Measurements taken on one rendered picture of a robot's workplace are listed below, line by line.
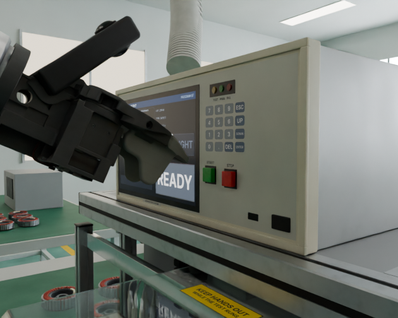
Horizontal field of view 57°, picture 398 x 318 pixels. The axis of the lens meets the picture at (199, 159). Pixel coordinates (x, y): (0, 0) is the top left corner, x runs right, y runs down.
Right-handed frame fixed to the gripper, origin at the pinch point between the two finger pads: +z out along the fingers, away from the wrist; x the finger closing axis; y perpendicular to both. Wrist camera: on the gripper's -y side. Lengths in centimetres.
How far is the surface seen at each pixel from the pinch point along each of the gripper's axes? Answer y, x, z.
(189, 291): 14.2, 4.9, 4.3
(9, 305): 45, -81, 14
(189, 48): -70, -102, 46
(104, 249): 16.1, -26.5, 8.7
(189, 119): -5.6, -4.7, 2.4
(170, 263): 15.3, -29.4, 25.5
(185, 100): -8.0, -5.6, 1.3
